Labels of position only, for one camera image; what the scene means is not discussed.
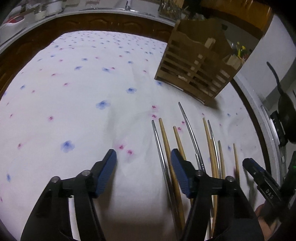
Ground person's right hand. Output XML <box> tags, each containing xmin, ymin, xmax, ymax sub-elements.
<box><xmin>255</xmin><ymin>203</ymin><xmax>278</xmax><ymax>240</ymax></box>

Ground wooden utensil holder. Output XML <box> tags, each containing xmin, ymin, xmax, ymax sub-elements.
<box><xmin>155</xmin><ymin>19</ymin><xmax>241</xmax><ymax>105</ymax></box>

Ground green condiment bottles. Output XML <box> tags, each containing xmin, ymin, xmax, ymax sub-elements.
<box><xmin>235</xmin><ymin>42</ymin><xmax>248</xmax><ymax>59</ymax></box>

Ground small white jar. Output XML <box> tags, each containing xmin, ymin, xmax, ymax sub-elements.
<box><xmin>34</xmin><ymin>5</ymin><xmax>47</xmax><ymax>22</ymax></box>

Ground long silver metal chopstick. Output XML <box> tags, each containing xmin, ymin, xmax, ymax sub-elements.
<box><xmin>178</xmin><ymin>102</ymin><xmax>206</xmax><ymax>173</ymax></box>

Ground gas stove top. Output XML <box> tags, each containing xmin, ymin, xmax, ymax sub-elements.
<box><xmin>261</xmin><ymin>104</ymin><xmax>290</xmax><ymax>185</ymax></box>

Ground dish rack with utensils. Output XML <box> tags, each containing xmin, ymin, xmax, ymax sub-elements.
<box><xmin>158</xmin><ymin>0</ymin><xmax>184</xmax><ymax>20</ymax></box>

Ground steel kitchen sink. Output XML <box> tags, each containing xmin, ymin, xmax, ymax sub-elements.
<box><xmin>99</xmin><ymin>8</ymin><xmax>155</xmax><ymax>17</ymax></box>

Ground white floral tablecloth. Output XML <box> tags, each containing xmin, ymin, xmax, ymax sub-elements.
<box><xmin>1</xmin><ymin>31</ymin><xmax>264</xmax><ymax>240</ymax></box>

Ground wooden lower cabinets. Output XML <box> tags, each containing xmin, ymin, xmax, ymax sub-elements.
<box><xmin>1</xmin><ymin>11</ymin><xmax>175</xmax><ymax>95</ymax></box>

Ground white red rice cooker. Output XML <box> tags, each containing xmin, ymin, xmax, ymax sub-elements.
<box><xmin>1</xmin><ymin>15</ymin><xmax>25</xmax><ymax>37</ymax></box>

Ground wooden chopstick long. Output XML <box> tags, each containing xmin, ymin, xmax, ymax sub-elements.
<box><xmin>203</xmin><ymin>118</ymin><xmax>219</xmax><ymax>232</ymax></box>

